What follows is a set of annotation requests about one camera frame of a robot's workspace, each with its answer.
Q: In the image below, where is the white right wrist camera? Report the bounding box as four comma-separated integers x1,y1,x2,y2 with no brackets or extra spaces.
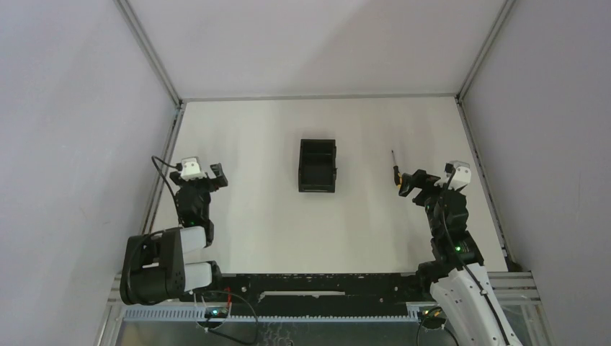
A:
434,160,473,191

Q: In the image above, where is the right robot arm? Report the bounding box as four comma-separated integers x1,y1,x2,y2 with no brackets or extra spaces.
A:
395,163,521,345

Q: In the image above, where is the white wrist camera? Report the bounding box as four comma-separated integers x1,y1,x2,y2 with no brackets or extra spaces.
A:
179,156,208,181
434,160,473,191

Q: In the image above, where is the yellow black screwdriver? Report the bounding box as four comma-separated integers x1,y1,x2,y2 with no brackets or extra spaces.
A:
391,150,402,188

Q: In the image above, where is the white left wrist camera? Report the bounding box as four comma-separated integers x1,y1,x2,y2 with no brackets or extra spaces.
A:
179,156,208,181

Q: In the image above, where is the black mounting rail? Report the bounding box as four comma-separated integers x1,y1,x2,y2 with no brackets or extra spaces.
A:
194,273,433,313

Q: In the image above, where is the grey cable duct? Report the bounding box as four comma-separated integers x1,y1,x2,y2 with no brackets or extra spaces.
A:
123,305,420,323

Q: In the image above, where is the black plastic bin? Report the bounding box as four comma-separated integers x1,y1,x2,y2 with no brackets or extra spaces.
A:
298,138,337,193

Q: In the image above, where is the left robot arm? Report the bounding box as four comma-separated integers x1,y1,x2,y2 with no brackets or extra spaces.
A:
119,157,228,306

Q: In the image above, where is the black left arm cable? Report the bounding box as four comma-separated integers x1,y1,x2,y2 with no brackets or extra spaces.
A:
151,155,184,226

